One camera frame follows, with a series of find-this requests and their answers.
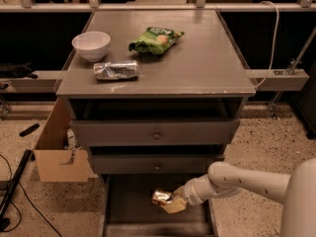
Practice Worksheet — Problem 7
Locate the black pole on floor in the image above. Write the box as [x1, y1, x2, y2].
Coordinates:
[0, 149, 32, 232]

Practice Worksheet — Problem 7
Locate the white cable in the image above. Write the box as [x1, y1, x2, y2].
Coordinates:
[253, 0, 280, 90]

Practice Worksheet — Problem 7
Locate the grey middle drawer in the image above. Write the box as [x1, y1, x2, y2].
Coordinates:
[89, 155, 223, 174]

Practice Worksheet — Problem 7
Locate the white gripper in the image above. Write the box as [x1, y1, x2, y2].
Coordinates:
[162, 178, 204, 214]

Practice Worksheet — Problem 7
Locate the grey wooden drawer cabinet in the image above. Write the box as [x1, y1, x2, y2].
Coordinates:
[56, 10, 255, 237]

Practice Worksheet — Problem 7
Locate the black cable on floor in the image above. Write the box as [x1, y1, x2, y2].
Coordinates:
[0, 153, 63, 237]

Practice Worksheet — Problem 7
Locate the orange crushed can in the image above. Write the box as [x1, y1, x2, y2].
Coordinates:
[152, 190, 174, 205]

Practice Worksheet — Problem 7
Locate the grey open bottom drawer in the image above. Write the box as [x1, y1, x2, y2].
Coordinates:
[102, 174, 218, 237]

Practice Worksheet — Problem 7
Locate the grey top drawer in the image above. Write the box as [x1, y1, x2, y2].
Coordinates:
[70, 118, 239, 147]

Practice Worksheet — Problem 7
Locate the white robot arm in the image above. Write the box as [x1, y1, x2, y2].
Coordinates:
[162, 158, 316, 237]

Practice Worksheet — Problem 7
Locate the black bag on ledge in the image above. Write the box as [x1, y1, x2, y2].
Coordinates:
[0, 62, 38, 79]

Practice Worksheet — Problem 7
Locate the white ceramic bowl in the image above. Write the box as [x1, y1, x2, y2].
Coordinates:
[72, 31, 111, 62]

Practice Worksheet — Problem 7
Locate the green chip bag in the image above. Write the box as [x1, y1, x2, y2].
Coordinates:
[128, 27, 185, 55]

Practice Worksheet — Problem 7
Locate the black marker on floor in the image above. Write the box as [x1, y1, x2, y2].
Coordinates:
[19, 123, 40, 137]

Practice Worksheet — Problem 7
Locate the cardboard box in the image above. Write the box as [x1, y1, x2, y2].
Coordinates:
[34, 100, 90, 182]

